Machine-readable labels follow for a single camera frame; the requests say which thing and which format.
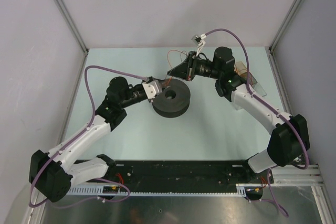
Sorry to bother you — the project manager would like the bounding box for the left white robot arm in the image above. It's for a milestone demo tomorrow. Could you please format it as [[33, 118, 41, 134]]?
[[29, 77, 167, 202]]

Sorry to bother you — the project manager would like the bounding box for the aluminium front rail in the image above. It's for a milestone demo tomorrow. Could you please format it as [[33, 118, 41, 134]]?
[[76, 163, 324, 185]]

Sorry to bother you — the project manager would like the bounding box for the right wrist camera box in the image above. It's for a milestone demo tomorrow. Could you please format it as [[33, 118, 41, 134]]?
[[192, 34, 206, 56]]

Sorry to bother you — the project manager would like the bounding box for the right aluminium frame post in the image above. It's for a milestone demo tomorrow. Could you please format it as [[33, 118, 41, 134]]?
[[269, 0, 304, 52]]

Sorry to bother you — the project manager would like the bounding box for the grey slotted cable duct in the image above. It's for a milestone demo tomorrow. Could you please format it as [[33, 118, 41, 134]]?
[[67, 184, 247, 197]]

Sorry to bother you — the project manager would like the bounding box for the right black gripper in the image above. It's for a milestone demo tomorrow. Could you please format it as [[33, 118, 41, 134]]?
[[168, 51, 222, 81]]

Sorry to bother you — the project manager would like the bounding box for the aluminium frame post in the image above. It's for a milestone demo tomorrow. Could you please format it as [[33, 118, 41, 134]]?
[[269, 0, 304, 52], [54, 0, 88, 53]]

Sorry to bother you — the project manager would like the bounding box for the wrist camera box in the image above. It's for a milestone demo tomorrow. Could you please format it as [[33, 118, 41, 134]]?
[[142, 79, 162, 102], [192, 34, 206, 56]]

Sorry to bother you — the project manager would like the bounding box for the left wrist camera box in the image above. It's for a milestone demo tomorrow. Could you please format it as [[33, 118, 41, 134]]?
[[142, 79, 162, 102]]

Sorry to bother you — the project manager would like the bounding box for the orange thin cable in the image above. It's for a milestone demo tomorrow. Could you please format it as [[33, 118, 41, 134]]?
[[162, 50, 190, 86]]

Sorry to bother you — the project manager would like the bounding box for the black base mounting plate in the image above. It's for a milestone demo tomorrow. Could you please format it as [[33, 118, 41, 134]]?
[[104, 159, 307, 194]]

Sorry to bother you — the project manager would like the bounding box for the clear plastic bin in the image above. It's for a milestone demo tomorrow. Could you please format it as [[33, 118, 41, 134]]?
[[233, 73, 267, 111]]

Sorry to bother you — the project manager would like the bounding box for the black cable spool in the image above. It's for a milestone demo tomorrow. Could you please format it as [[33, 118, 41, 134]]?
[[152, 79, 191, 118]]

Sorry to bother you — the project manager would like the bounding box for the red thin cable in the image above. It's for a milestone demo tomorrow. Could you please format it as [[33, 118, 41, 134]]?
[[235, 69, 257, 83]]

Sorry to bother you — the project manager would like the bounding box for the left aluminium frame post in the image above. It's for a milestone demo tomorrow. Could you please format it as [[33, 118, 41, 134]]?
[[54, 0, 88, 53]]

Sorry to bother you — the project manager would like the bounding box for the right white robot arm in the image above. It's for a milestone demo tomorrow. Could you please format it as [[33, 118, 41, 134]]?
[[167, 47, 310, 183]]

